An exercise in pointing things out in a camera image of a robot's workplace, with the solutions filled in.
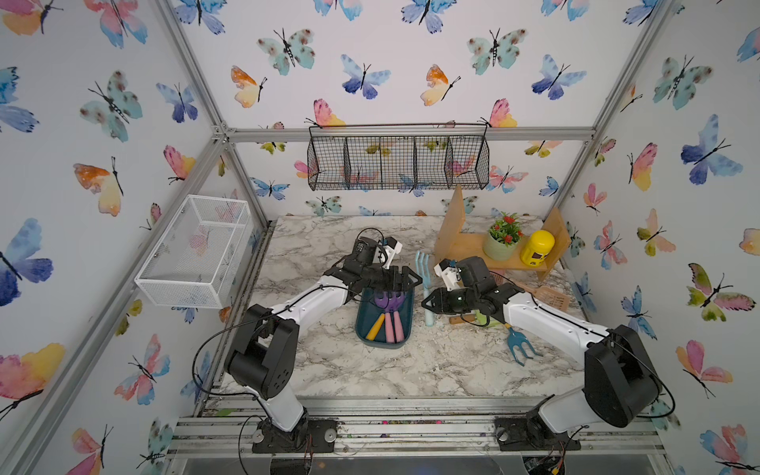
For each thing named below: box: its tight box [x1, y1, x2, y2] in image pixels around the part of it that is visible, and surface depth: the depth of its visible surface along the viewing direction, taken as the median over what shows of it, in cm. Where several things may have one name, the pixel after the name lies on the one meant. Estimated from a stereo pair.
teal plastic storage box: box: [355, 285, 416, 350], surface depth 93 cm
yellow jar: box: [520, 229, 556, 268], surface depth 93 cm
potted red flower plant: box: [482, 211, 524, 262], surface depth 93 cm
